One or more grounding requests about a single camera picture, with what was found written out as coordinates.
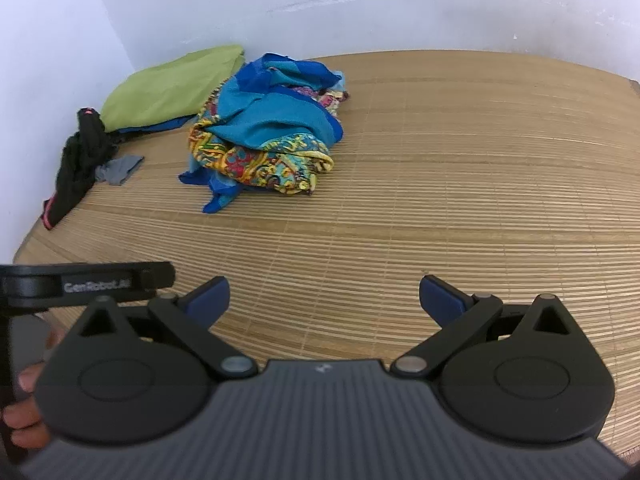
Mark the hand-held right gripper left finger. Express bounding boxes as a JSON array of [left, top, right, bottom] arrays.
[[65, 276, 259, 380]]

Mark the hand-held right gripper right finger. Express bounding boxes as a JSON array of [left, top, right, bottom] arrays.
[[390, 275, 583, 380]]

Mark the colourful printed blue cloth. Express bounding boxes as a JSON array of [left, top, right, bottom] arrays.
[[179, 52, 351, 213]]

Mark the person's left hand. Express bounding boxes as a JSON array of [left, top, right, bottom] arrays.
[[0, 330, 63, 452]]

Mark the black garment with pink trim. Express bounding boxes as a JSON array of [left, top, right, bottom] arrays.
[[42, 107, 121, 231]]

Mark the grey cloth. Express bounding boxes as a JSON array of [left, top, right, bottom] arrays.
[[95, 155, 145, 187]]

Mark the plain blue cloth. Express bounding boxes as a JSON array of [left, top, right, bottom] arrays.
[[117, 117, 198, 136]]

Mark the green folded cloth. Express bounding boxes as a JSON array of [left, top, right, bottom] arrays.
[[100, 45, 246, 133]]

